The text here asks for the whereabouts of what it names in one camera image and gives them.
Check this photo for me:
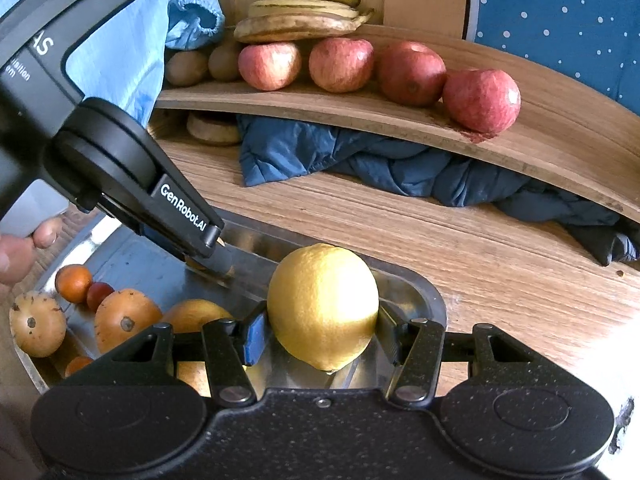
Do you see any yellow banana bunch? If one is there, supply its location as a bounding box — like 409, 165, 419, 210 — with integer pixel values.
233, 0, 376, 44

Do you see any red cherry tomato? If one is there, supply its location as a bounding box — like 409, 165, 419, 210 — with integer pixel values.
86, 281, 116, 312

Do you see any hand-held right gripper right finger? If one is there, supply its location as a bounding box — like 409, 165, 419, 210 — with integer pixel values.
377, 306, 537, 404

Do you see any person's left hand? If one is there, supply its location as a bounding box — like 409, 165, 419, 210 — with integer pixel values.
0, 216, 64, 288

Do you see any blue white-dotted fabric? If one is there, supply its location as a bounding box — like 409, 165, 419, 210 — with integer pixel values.
462, 0, 640, 106

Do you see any red apple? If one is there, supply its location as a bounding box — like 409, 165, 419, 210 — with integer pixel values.
376, 41, 447, 107
442, 69, 522, 134
308, 36, 375, 93
237, 41, 303, 92

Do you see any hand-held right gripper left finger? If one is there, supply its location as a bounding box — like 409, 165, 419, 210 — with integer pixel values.
100, 302, 271, 408

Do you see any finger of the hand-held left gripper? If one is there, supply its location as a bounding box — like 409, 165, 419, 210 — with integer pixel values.
95, 172, 236, 286

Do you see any metal tray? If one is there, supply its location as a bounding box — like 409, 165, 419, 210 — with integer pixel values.
10, 210, 446, 396

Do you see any small orange tangerine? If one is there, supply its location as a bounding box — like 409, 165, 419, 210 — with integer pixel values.
65, 356, 94, 378
55, 264, 94, 304

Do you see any beige striped squash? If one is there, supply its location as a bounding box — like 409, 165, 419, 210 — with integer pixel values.
9, 291, 67, 358
94, 288, 164, 356

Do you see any curved wooden shelf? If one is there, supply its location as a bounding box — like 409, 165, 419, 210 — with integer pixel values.
150, 22, 640, 223

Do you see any brown kiwi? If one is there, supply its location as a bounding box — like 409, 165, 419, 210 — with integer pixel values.
208, 42, 243, 82
165, 50, 210, 87

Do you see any yellow lemon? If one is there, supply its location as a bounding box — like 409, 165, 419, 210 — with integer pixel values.
266, 243, 380, 372

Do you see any dark blue jacket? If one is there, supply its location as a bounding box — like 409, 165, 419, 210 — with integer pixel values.
236, 112, 640, 267

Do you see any light blue garment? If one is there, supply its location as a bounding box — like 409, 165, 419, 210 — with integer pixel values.
0, 0, 226, 128

